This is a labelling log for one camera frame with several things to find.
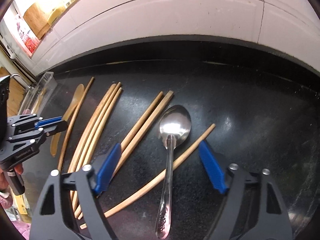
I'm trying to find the person's left hand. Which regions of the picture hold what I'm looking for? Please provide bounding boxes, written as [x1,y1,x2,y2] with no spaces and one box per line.
[1,163,25,196]

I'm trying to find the wooden spatula spoon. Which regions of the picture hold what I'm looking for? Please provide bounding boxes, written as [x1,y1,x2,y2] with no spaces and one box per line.
[50,84,85,157]

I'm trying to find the clear plastic utensil tray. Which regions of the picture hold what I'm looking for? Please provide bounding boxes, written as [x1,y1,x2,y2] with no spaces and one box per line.
[18,72,57,115]

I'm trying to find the yellow sponge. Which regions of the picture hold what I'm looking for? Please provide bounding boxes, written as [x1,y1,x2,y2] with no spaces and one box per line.
[47,5,66,25]

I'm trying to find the square-tip wooden chopstick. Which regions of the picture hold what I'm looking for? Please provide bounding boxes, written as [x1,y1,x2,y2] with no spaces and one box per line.
[112,90,174,178]

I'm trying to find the round-tip wooden chopstick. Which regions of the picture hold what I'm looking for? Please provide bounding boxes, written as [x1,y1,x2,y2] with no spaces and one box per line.
[121,91,163,152]

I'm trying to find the stainless steel spoon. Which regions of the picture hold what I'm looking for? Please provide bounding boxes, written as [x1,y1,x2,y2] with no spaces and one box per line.
[155,105,191,239]

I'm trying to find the metal sink faucet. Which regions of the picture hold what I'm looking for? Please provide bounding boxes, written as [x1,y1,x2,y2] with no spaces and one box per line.
[10,73,31,89]

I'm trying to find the red printed package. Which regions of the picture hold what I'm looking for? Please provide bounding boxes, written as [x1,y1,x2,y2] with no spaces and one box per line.
[16,21,39,54]

